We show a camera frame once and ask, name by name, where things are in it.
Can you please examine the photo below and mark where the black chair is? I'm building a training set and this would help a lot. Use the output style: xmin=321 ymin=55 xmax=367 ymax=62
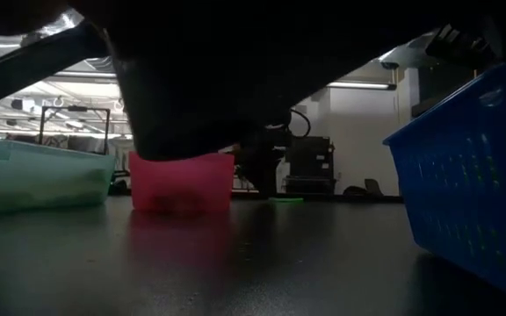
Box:
xmin=343 ymin=178 xmax=386 ymax=198

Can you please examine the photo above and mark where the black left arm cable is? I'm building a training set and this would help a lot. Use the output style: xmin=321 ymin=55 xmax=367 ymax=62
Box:
xmin=288 ymin=108 xmax=313 ymax=139

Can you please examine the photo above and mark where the black desk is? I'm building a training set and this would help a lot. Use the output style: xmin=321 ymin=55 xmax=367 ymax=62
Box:
xmin=281 ymin=176 xmax=338 ymax=197

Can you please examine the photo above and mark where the blue plastic basket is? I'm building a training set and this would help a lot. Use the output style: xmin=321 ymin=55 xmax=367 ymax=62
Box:
xmin=382 ymin=56 xmax=506 ymax=305

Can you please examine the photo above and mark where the teal plastic basket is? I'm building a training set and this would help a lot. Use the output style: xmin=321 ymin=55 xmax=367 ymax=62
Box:
xmin=0 ymin=137 xmax=117 ymax=215

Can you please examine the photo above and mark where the black stand frame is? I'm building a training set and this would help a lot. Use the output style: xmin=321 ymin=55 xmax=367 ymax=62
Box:
xmin=39 ymin=105 xmax=112 ymax=155

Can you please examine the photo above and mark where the black monitor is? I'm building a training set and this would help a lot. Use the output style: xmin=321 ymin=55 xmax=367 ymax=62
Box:
xmin=286 ymin=136 xmax=336 ymax=167

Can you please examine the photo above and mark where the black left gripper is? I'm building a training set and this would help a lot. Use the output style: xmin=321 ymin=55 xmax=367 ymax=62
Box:
xmin=234 ymin=125 xmax=294 ymax=198

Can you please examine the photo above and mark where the red plastic basket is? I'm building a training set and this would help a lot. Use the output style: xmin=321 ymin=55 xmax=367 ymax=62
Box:
xmin=127 ymin=151 xmax=236 ymax=216

